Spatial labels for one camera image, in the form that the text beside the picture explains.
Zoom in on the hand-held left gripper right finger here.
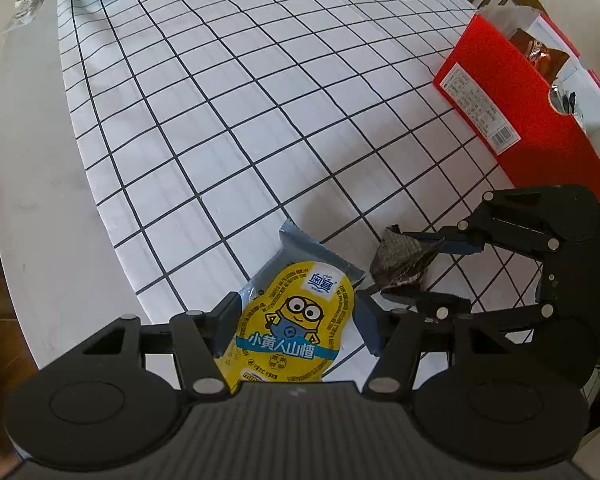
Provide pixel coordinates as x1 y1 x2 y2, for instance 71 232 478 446
355 290 518 402

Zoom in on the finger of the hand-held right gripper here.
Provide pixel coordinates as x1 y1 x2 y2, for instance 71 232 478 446
380 285 557 336
405 186 567 273

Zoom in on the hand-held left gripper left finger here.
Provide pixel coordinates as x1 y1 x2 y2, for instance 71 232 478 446
82 292 244 402

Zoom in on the yellow snack packet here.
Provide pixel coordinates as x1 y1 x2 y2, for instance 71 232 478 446
215 261 355 397

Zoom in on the dark foil snack packet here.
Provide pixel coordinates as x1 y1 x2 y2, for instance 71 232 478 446
369 225 444 303

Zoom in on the blue-grey snack packet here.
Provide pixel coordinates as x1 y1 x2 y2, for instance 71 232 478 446
239 220 367 306

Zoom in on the red cardboard box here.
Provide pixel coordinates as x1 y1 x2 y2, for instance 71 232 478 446
432 4 600 204

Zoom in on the white and blue snack packet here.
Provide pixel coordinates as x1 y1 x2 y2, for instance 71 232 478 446
549 60 590 133

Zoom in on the copper foil snack packet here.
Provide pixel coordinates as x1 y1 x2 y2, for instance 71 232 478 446
510 30 572 83

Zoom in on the checked white tablecloth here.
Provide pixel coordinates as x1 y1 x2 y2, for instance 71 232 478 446
57 0 600 397

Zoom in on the clear plastic wrapper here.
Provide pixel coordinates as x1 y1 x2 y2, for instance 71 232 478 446
11 0 52 27

